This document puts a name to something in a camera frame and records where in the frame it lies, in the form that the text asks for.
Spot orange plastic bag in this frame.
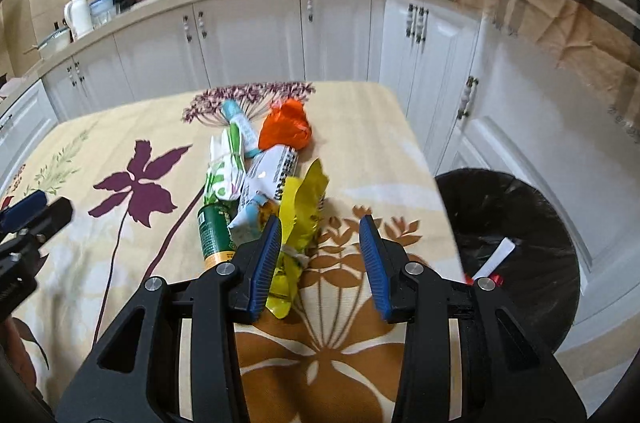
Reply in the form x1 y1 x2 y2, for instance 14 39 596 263
258 99 313 151

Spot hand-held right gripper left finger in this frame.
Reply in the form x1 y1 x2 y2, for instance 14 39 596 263
56 214 283 423

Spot white tube teal cap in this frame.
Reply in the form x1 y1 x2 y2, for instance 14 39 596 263
220 99 260 156

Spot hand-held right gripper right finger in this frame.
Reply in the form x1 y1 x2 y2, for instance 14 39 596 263
359 214 587 423

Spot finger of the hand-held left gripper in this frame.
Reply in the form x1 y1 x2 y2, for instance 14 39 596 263
0 190 48 231
0 197 74 251

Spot white kitchen base cabinets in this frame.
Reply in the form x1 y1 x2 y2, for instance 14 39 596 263
0 0 640 354

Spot green cylindrical can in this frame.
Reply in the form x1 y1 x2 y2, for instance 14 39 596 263
196 202 238 274

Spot clear container blue lid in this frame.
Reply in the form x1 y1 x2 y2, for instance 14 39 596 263
90 0 118 26

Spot pale green snack packet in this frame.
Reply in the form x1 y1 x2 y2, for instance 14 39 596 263
228 193 281 249

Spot green white wrapper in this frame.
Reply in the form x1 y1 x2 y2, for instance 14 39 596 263
204 128 247 204

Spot white printed packet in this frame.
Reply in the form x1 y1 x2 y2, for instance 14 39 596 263
240 145 301 208

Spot floral tablecloth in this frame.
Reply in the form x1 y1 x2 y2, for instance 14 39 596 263
0 80 466 423

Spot black trash bin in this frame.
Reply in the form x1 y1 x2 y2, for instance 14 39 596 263
432 169 581 351

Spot white electric kettle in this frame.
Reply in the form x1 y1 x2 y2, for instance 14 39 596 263
63 0 94 38

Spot long yellow wrapper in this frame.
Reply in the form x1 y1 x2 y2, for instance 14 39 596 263
265 158 328 320

